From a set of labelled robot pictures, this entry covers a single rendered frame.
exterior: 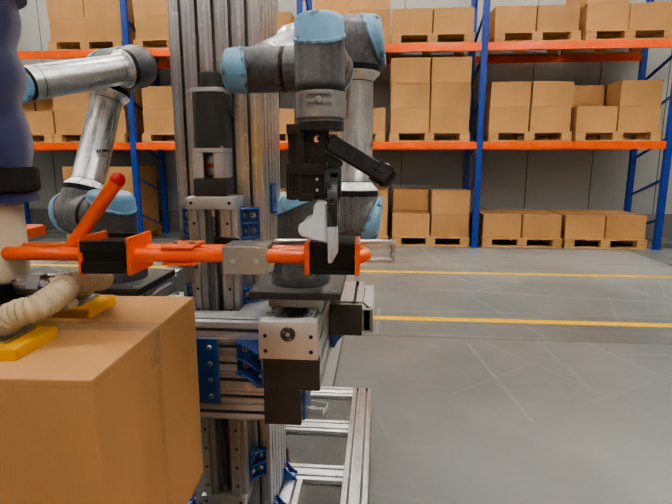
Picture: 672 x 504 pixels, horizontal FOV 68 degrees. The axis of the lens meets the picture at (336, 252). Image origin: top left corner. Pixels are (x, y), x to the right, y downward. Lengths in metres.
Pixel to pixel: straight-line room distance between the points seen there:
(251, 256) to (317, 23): 0.35
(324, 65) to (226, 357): 0.82
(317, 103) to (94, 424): 0.53
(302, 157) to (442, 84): 7.24
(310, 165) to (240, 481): 1.11
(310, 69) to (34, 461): 0.65
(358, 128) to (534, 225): 7.16
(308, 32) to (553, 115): 7.59
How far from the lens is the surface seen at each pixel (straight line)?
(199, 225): 1.39
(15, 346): 0.83
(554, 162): 9.63
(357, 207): 1.18
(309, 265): 0.75
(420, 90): 7.92
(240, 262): 0.78
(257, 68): 0.88
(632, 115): 8.68
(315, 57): 0.76
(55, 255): 0.89
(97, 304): 1.00
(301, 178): 0.75
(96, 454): 0.76
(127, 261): 0.82
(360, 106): 1.21
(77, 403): 0.74
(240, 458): 1.60
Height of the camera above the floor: 1.35
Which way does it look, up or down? 11 degrees down
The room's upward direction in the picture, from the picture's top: straight up
